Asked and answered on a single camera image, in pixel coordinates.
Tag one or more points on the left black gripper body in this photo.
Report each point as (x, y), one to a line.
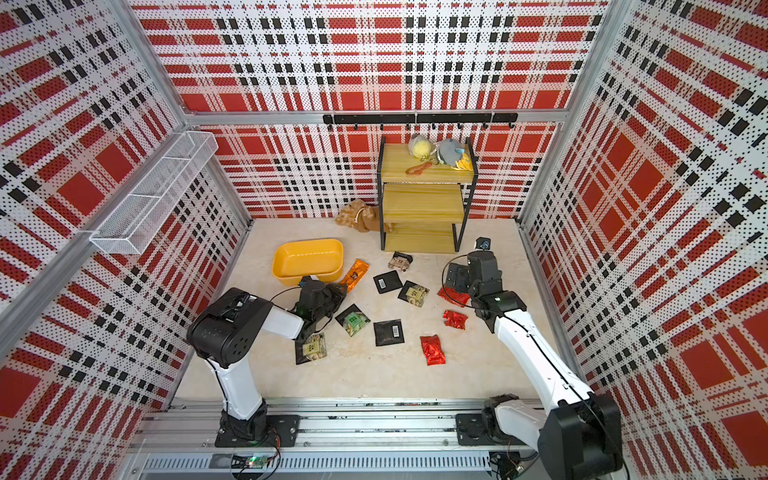
(332, 299)

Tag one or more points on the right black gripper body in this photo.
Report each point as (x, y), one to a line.
(462, 282)

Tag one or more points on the red tea bag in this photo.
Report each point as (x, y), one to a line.
(432, 350)
(454, 319)
(455, 298)

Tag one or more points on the orange tea bag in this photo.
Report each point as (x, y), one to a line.
(354, 275)

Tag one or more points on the black green label tea bag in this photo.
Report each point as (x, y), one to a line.
(352, 320)

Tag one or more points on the yellow plastic storage box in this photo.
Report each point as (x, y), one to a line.
(321, 258)

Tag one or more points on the black beige label tea bag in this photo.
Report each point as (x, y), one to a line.
(312, 349)

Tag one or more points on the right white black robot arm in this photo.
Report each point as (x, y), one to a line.
(575, 432)

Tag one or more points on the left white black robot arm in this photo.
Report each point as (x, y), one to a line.
(223, 336)

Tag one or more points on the black gold label tea bag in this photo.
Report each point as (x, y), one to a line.
(413, 293)

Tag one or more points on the small brown tea bag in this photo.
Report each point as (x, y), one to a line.
(400, 261)

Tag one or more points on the brown plush toy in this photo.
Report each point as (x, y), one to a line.
(359, 216)

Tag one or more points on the grey plush toy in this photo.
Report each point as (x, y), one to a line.
(453, 154)

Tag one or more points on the green circuit board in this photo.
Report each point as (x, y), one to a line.
(239, 462)

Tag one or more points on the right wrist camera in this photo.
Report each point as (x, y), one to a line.
(483, 243)

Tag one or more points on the wooden black frame shelf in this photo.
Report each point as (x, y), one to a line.
(426, 213)

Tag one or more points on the orange ring toy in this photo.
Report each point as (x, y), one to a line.
(418, 169)

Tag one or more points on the black hook rail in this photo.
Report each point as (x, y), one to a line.
(419, 118)

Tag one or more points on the white wire mesh basket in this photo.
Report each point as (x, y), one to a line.
(133, 224)

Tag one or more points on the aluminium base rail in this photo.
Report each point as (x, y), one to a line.
(337, 438)

